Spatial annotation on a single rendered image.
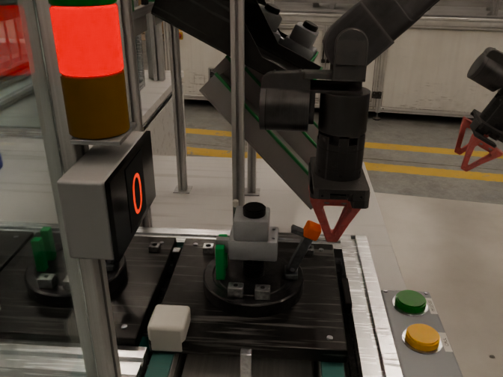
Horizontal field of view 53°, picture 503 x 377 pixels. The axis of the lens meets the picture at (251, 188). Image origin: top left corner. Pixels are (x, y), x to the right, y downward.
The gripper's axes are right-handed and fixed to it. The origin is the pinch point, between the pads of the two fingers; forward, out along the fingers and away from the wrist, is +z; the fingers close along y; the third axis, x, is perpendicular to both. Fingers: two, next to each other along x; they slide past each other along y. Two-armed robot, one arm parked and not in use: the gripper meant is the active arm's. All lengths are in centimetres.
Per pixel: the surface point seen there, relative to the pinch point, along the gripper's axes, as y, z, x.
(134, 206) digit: 19.8, -13.7, -19.9
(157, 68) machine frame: -166, 14, -62
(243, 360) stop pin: 12.9, 9.9, -10.8
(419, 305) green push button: 3.1, 8.3, 11.9
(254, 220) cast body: 1.7, -2.8, -10.3
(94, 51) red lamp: 20.9, -27.1, -21.4
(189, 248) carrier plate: -9.1, 8.7, -20.9
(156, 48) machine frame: -166, 6, -62
